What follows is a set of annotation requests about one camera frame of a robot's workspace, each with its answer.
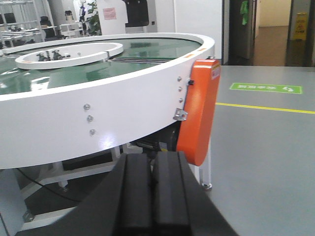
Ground yellow wet floor sign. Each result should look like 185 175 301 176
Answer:
292 12 308 41

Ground green potted plant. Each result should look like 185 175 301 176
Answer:
86 0 102 36

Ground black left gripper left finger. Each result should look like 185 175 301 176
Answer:
22 153 152 236

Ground white inner conveyor ring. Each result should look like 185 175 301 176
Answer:
14 42 124 70

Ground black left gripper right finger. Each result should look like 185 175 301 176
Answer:
153 151 236 236

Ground metal roller conveyor rack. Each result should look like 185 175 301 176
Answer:
0 0 45 49

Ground orange motor cover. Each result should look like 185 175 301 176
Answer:
177 59 221 166

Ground round white green conveyor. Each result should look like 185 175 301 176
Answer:
0 33 215 236

